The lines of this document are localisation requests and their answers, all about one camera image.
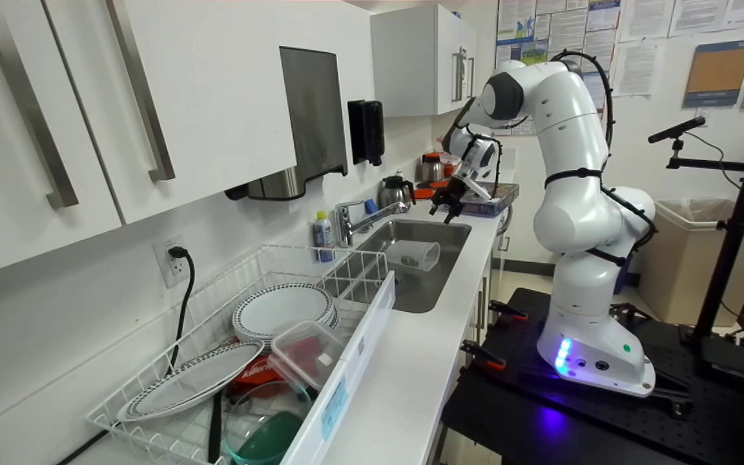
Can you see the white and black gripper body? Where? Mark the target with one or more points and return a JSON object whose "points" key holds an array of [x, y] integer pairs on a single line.
{"points": [[454, 201]]}

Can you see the clear plastic container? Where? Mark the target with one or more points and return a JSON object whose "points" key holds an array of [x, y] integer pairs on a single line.
{"points": [[415, 255]]}

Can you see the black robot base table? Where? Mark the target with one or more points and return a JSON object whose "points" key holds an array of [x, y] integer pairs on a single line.
{"points": [[518, 407]]}

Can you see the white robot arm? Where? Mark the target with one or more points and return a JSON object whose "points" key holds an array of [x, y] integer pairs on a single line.
{"points": [[589, 228]]}

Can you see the stainless steel sink basin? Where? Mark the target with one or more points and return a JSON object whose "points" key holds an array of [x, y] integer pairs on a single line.
{"points": [[420, 290]]}

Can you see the chrome sink faucet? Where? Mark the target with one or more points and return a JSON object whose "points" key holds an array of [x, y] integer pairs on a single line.
{"points": [[354, 217]]}

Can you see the clear lidded food container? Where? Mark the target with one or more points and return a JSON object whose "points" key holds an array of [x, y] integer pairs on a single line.
{"points": [[306, 353]]}

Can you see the blue flat tray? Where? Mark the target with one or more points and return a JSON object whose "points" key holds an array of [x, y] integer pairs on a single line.
{"points": [[491, 208]]}

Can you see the glass coffee pot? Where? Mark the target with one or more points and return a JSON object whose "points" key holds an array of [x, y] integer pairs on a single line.
{"points": [[395, 192]]}

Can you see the black soap dispenser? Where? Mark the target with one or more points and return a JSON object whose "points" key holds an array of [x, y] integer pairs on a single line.
{"points": [[367, 141]]}

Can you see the blue dish soap bottle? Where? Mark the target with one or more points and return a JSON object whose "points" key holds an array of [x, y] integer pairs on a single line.
{"points": [[321, 239]]}

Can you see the steel paper towel dispenser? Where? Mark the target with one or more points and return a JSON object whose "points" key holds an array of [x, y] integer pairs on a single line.
{"points": [[317, 119]]}

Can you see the round white plate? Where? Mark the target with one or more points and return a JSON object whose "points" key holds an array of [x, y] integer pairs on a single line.
{"points": [[279, 309]]}

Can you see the beige trash bin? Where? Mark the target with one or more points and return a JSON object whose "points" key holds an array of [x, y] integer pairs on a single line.
{"points": [[680, 260]]}

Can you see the white rack drain tray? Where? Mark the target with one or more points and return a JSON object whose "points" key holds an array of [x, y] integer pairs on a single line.
{"points": [[362, 310]]}

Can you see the orange framed poster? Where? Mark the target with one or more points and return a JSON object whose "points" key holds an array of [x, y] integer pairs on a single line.
{"points": [[717, 75]]}

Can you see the oval white platter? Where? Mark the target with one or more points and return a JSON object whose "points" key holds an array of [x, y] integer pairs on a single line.
{"points": [[193, 384]]}

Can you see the green bowl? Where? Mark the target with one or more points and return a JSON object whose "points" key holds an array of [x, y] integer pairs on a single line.
{"points": [[260, 440]]}

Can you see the white upper cabinet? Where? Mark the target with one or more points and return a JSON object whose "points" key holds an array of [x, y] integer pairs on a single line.
{"points": [[122, 109]]}

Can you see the wire cutlery basket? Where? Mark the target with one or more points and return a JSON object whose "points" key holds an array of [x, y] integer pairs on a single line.
{"points": [[358, 278]]}

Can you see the white corner wall cabinet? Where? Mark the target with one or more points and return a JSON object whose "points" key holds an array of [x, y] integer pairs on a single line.
{"points": [[425, 60]]}

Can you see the white wire dish rack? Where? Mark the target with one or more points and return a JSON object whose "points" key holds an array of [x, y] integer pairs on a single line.
{"points": [[181, 437]]}

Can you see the white wall outlet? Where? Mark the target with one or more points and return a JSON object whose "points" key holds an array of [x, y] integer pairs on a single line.
{"points": [[175, 270]]}

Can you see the black camera stand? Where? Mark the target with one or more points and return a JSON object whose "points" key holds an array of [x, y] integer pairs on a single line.
{"points": [[711, 356]]}

